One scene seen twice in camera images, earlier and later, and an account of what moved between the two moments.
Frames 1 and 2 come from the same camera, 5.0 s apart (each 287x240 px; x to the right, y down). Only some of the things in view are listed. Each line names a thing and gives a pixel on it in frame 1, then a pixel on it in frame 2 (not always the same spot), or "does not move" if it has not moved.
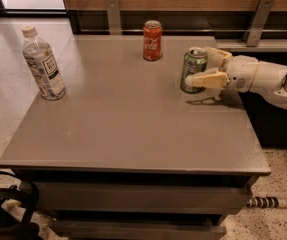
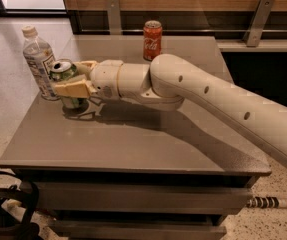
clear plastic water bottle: [42, 66] does not move
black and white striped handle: [270, 202] does not move
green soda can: [195, 61] to [62, 69]
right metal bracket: [256, 26] does not move
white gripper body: [243, 72] to [104, 78]
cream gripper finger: [209, 78] to [76, 89]
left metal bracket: [113, 13] does not move
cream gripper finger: [217, 58] to [85, 67]
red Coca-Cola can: [152, 40] does not move
